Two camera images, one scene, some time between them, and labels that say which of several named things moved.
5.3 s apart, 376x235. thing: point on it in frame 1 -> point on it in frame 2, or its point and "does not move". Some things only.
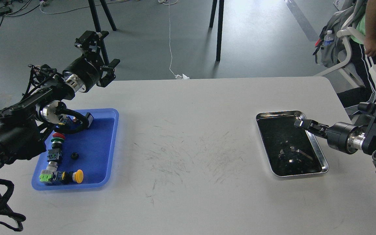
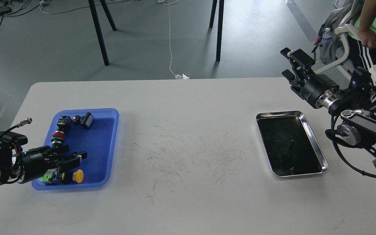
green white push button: (50, 175) does not move
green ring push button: (57, 140) does not move
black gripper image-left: (84, 72) -> (35, 162)
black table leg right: (220, 24) does not move
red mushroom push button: (58, 134) does not move
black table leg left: (98, 28) does not move
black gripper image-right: (341, 136) -> (319, 90)
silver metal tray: (289, 150) does not move
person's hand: (373, 46) -> (368, 39)
